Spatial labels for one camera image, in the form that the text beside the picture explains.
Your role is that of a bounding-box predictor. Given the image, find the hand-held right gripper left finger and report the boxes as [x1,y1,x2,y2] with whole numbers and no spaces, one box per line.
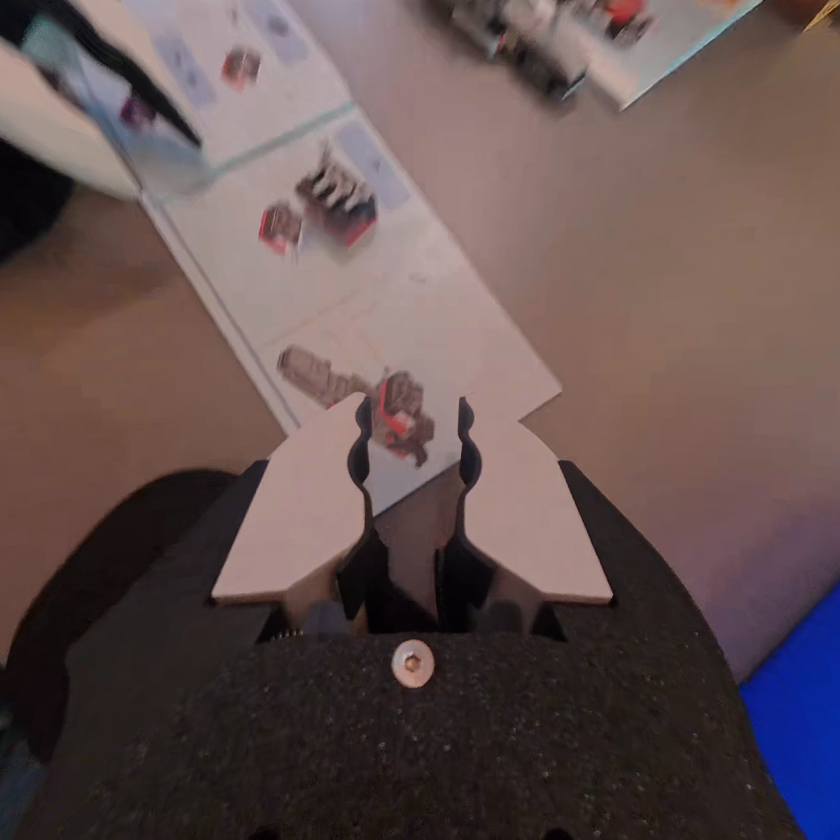
[211,392,389,634]

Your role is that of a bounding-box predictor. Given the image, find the large blue plastic bin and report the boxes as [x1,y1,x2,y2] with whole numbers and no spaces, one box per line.
[738,584,840,840]

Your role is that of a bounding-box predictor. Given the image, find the black toy brick block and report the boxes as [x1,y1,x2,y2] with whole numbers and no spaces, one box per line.
[294,147,380,249]

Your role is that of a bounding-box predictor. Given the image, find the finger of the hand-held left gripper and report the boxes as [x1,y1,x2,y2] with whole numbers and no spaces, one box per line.
[39,0,204,150]
[0,39,212,201]

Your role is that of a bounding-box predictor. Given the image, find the toy brick truck model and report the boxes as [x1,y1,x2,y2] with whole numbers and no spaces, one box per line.
[446,0,592,99]

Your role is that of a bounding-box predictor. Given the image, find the step-page instruction booklet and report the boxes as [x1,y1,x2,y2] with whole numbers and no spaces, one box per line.
[121,0,564,519]

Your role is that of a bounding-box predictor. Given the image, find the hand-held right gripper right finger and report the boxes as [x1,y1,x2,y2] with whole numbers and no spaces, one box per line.
[435,395,616,632]

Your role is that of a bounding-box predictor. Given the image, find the car-cover instruction booklet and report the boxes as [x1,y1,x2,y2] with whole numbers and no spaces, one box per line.
[571,0,765,112]

